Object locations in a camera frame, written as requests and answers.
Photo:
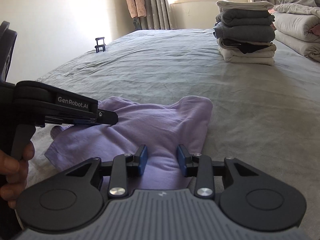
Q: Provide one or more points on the grey bed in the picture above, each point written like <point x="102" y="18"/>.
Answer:
<point x="250" y="105"/>

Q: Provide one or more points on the person's left hand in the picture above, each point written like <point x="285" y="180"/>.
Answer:
<point x="12" y="167"/>

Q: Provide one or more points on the small black phone stand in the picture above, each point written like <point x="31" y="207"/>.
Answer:
<point x="100" y="45"/>

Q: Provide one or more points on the purple pants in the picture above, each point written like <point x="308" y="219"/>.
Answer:
<point x="155" y="120"/>

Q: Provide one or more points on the stack of folded clothes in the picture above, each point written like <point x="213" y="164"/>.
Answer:
<point x="245" y="30"/>

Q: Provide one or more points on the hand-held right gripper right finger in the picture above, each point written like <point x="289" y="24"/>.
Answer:
<point x="182" y="160"/>

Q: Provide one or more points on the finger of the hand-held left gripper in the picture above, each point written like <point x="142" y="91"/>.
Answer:
<point x="107" y="117"/>

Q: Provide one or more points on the folded light grey quilt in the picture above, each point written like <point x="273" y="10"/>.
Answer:
<point x="295" y="30"/>

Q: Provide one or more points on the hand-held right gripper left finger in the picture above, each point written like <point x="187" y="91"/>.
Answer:
<point x="142" y="160"/>

